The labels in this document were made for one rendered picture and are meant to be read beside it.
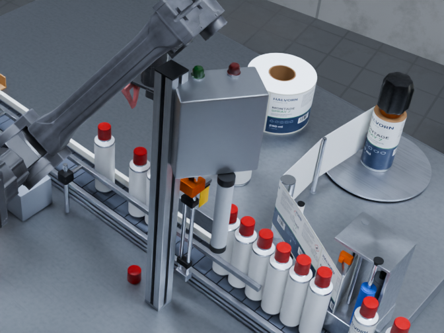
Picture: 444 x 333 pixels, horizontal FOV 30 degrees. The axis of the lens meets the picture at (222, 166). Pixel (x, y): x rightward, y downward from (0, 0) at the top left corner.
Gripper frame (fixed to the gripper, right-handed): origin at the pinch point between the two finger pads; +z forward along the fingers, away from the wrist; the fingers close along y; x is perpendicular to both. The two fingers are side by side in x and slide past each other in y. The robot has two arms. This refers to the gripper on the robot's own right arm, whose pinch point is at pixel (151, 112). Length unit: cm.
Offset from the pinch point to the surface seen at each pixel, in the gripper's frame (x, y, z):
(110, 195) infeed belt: -0.5, 11.1, 33.0
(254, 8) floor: -241, 84, 119
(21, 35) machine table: -50, 82, 38
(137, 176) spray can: 2.7, 1.3, 18.6
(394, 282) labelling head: 2, -64, 14
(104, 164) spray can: -0.1, 13.0, 22.8
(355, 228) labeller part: 0, -52, 6
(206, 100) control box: 19.8, -23.4, -26.5
